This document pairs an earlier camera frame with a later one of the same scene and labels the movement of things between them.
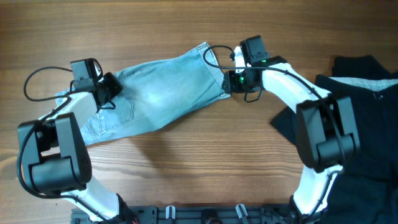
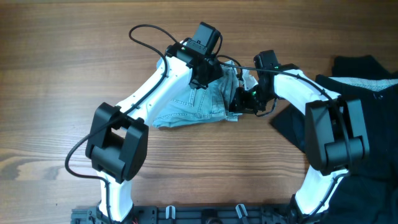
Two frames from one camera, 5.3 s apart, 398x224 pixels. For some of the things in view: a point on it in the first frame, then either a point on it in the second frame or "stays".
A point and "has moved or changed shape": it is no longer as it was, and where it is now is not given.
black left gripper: x=117 y=86 to x=216 y=69
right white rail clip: x=239 y=211 stays
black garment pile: x=365 y=191 stays
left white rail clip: x=173 y=211 stays
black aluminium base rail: x=200 y=214 stays
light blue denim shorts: x=189 y=79 has moved or changed shape
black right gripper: x=232 y=82 to x=244 y=101
